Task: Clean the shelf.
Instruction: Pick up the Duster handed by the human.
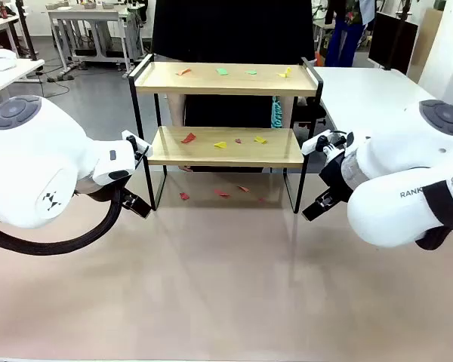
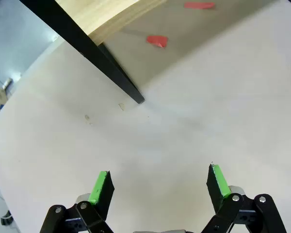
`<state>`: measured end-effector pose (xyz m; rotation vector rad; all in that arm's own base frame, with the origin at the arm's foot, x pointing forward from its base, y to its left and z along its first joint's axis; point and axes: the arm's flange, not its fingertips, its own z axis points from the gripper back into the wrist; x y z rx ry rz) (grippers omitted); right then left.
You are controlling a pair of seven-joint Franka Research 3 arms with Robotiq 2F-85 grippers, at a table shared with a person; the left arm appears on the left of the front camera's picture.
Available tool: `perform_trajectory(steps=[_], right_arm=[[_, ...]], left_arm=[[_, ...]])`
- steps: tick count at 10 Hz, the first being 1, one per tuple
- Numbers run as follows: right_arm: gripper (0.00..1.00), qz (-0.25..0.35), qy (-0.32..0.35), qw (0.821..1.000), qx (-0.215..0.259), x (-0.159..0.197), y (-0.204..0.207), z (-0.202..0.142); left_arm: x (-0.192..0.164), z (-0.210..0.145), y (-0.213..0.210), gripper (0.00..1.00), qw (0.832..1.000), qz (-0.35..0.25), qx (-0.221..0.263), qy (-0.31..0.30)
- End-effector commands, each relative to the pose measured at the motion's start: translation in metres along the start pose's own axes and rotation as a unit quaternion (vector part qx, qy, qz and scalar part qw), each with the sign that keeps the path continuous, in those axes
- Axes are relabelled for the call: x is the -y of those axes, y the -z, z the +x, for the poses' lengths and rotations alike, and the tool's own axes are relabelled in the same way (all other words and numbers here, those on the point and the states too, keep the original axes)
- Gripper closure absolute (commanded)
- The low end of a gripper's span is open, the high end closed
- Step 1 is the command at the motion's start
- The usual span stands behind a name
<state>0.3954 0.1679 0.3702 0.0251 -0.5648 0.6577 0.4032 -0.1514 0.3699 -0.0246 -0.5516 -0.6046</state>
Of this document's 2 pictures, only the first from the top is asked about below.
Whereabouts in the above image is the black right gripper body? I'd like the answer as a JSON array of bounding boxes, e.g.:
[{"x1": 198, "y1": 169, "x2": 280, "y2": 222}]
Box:
[{"x1": 319, "y1": 152, "x2": 355, "y2": 204}]

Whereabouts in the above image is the teal microfibre duster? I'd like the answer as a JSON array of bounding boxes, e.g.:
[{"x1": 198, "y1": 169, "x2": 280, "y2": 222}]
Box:
[{"x1": 271, "y1": 95, "x2": 285, "y2": 130}]

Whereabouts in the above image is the black office chair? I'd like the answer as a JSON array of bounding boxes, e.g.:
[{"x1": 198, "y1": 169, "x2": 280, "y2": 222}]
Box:
[{"x1": 297, "y1": 96, "x2": 328, "y2": 131}]

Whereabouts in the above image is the large white desk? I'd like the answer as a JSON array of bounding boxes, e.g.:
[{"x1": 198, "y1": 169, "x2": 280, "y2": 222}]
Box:
[{"x1": 312, "y1": 66, "x2": 445, "y2": 159}]

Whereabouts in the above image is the person in blue trousers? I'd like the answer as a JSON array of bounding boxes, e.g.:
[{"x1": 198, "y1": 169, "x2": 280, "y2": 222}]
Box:
[{"x1": 324, "y1": 0, "x2": 374, "y2": 69}]

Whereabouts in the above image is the black monitor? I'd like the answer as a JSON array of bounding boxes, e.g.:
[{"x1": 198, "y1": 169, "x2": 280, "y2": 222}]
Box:
[{"x1": 368, "y1": 11, "x2": 420, "y2": 75}]

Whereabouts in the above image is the brown cardboard sheet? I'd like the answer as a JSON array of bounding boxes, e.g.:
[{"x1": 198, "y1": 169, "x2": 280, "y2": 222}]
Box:
[{"x1": 409, "y1": 7, "x2": 445, "y2": 82}]

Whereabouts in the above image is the black stand pole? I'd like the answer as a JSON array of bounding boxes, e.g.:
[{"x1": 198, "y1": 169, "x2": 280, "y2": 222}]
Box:
[
  {"x1": 384, "y1": 0, "x2": 413, "y2": 72},
  {"x1": 14, "y1": 0, "x2": 39, "y2": 61}
]

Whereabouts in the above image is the person in black clothes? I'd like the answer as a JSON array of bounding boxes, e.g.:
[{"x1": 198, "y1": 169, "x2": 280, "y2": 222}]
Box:
[{"x1": 150, "y1": 0, "x2": 316, "y2": 129}]

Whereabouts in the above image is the white side table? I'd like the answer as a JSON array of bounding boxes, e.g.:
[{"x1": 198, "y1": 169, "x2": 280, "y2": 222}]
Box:
[{"x1": 0, "y1": 58, "x2": 46, "y2": 109}]

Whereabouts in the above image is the white background workbench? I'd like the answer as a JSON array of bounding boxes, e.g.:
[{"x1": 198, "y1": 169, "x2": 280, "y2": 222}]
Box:
[{"x1": 47, "y1": 9, "x2": 135, "y2": 72}]

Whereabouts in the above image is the white cloth bundle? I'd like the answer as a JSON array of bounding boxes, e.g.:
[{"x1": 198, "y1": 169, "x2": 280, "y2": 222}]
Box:
[{"x1": 0, "y1": 48, "x2": 19, "y2": 72}]

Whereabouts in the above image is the white background table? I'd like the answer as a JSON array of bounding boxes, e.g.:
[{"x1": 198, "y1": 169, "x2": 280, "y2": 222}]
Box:
[{"x1": 0, "y1": 14, "x2": 29, "y2": 57}]

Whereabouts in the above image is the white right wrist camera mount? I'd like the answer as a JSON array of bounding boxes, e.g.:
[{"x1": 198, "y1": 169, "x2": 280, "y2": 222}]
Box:
[{"x1": 300, "y1": 129, "x2": 354, "y2": 159}]

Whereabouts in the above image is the black floor cable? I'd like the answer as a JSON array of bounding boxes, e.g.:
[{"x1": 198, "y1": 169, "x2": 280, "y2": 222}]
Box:
[{"x1": 41, "y1": 71, "x2": 71, "y2": 100}]

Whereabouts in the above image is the black frame wooden shelf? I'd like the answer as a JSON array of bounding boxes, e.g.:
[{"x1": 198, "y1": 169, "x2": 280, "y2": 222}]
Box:
[{"x1": 128, "y1": 53, "x2": 325, "y2": 215}]

